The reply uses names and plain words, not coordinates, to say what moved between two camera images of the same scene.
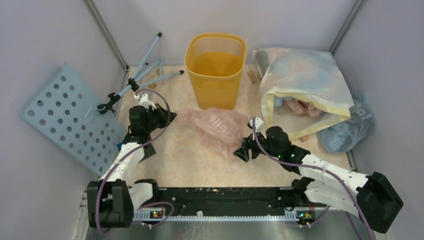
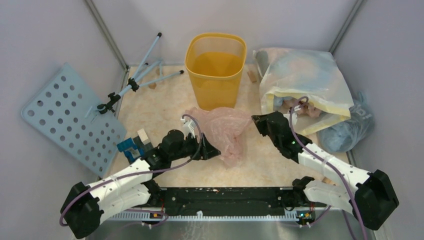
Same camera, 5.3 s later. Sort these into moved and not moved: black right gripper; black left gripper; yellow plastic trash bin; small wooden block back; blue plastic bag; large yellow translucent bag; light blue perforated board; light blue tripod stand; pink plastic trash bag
Moved: black left gripper; pink plastic trash bag; black right gripper
Not moved: blue plastic bag; small wooden block back; light blue perforated board; large yellow translucent bag; yellow plastic trash bin; light blue tripod stand
